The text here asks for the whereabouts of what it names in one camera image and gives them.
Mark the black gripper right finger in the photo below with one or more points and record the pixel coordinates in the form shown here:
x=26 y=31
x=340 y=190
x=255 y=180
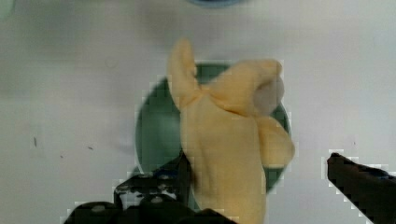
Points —
x=371 y=190

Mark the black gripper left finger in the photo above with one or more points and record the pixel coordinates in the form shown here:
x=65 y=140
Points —
x=159 y=197

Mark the yellow plush peeled banana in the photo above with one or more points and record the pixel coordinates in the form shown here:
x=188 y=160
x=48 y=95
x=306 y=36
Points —
x=227 y=132

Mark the green mug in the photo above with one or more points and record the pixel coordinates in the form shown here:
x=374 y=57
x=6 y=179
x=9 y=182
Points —
x=157 y=143

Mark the blue bowl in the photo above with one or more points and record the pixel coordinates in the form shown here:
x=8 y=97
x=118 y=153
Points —
x=215 y=3

